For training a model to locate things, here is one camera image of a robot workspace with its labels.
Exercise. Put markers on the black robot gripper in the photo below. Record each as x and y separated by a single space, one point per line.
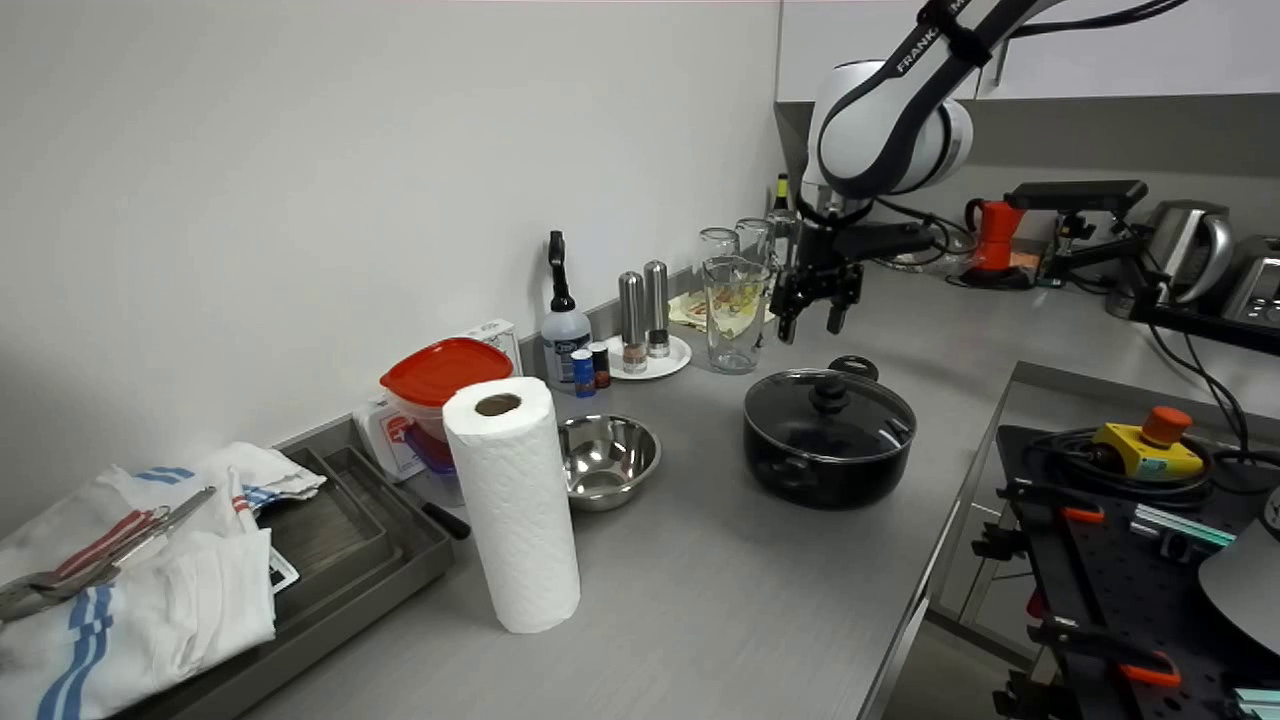
827 260

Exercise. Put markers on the glass lid with black knob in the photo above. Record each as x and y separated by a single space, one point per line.
803 419

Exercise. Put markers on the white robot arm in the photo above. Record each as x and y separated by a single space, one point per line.
887 125

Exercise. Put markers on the clear drinking glass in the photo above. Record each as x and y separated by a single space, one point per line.
717 248
753 242

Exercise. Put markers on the black cooking pot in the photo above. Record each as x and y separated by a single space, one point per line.
827 476

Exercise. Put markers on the clear container with red lid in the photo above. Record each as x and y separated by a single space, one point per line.
443 370

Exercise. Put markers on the bottle with yellow cap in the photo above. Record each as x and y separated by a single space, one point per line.
780 199

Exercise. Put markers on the pale yellow cloth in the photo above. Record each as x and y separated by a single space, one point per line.
686 308

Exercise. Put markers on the small white plate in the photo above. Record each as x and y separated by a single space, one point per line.
669 362

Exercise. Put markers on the steel grinder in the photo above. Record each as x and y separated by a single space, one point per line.
634 314
657 304

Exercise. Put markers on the red kettle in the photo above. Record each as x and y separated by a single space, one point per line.
999 238

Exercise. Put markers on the small red bottle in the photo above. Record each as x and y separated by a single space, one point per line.
600 370

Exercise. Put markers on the small blue bottle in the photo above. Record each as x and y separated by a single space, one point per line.
581 375

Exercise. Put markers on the steel mixing bowl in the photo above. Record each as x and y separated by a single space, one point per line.
613 462

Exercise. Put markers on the soap bottle with black pump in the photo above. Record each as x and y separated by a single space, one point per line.
561 329

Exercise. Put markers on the black countertop appliance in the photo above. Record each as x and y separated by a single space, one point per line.
1073 220

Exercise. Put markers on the white paper towel roll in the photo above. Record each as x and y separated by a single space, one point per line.
516 514

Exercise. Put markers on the yellow emergency stop button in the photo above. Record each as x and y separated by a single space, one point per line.
1151 449

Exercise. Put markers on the silver electric kettle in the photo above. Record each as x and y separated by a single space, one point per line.
1184 254

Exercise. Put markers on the black mounting bar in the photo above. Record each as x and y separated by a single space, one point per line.
1207 325

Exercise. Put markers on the black robot cart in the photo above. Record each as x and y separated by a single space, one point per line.
1107 586

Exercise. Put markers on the teal strip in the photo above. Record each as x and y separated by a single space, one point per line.
1184 527

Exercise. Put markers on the silver toaster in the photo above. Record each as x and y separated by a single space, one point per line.
1258 286

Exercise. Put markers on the gray metal tray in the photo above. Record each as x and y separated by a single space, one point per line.
351 544

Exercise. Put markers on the white towel with blue stripes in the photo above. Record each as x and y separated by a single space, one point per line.
173 604

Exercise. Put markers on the gray and red tongs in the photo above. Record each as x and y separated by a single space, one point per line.
92 554

